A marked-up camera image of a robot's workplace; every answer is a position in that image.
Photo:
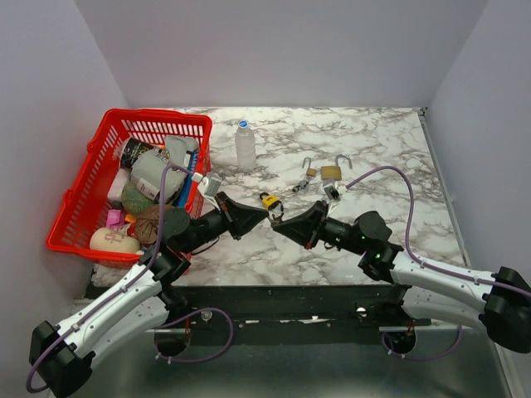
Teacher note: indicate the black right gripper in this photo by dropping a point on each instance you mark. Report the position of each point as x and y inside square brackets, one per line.
[305, 227]

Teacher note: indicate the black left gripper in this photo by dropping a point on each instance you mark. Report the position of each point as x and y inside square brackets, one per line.
[239, 217]

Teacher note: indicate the small brass padlock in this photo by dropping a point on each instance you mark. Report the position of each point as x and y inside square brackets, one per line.
[309, 171]

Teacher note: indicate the large brass padlock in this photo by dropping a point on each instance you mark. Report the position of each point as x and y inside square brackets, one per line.
[334, 171]

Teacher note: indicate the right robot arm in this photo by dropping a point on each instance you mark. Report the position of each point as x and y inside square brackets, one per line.
[498, 302]

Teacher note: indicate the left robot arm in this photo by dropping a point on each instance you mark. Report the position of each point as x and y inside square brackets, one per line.
[63, 354]

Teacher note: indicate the yellow black padlock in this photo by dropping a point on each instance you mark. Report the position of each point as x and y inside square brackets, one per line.
[271, 202]

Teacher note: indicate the clear water bottle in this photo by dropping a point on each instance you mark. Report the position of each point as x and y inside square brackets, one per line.
[245, 146]

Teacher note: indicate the blue tube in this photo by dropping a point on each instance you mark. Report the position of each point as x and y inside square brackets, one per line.
[184, 194]

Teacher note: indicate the white small bottle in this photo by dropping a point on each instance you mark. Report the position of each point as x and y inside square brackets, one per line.
[148, 189]

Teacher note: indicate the brown round object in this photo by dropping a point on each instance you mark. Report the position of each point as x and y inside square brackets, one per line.
[146, 226]

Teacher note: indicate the grey crumpled bag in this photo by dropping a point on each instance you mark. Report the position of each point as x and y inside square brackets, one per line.
[151, 164]

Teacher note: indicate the green round sponge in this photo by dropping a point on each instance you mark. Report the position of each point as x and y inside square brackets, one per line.
[133, 201]

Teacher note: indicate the pink small box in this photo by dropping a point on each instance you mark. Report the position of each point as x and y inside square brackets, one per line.
[115, 219]

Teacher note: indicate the red plastic basket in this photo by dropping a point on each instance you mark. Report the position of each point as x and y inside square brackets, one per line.
[85, 206]

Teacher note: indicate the panda keychain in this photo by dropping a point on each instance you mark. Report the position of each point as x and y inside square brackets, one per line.
[301, 185]

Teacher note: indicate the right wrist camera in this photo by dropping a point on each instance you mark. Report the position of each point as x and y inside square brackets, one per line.
[334, 192]

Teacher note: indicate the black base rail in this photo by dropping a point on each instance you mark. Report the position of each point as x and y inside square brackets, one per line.
[290, 315]

